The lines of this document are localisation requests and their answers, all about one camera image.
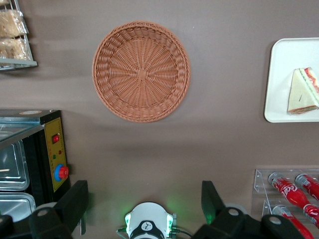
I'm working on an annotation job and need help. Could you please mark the clear acrylic bottle rack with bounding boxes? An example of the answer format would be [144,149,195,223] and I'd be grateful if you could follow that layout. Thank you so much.
[251,168,319,239]

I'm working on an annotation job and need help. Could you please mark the round brown wicker basket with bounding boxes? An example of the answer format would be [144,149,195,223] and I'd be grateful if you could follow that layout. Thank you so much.
[91,20,192,123]

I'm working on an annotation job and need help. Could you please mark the red cola bottle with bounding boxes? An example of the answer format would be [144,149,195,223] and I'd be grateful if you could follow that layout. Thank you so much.
[268,172,319,225]
[295,174,319,201]
[272,204,315,239]

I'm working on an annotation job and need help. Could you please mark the triangular sandwich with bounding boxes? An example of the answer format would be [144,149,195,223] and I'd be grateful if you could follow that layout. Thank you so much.
[286,66,319,117]

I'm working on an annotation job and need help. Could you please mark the clear bag of snacks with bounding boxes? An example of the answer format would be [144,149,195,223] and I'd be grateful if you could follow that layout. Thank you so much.
[0,37,33,61]
[0,9,30,39]

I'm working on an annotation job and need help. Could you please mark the grey wire rack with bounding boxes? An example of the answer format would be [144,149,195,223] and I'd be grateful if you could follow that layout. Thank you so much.
[0,0,38,72]

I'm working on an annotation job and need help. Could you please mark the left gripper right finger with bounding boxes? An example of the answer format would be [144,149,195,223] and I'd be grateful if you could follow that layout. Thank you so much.
[190,180,262,239]

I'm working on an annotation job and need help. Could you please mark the black food warmer yellow panel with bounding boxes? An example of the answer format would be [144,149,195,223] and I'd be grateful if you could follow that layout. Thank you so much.
[0,109,72,223]

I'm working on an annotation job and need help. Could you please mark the beige rectangular tray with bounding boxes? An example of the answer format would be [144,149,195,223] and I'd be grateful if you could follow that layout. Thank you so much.
[263,37,319,123]

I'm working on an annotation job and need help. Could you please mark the black base cables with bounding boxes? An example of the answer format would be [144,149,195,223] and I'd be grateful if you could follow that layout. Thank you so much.
[171,225,194,239]

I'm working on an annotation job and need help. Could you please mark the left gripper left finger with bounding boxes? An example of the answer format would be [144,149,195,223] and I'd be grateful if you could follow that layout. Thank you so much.
[28,180,89,239]

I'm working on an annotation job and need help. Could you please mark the steel food pan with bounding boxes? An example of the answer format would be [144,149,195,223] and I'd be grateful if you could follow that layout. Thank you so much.
[0,140,31,191]
[0,192,37,223]

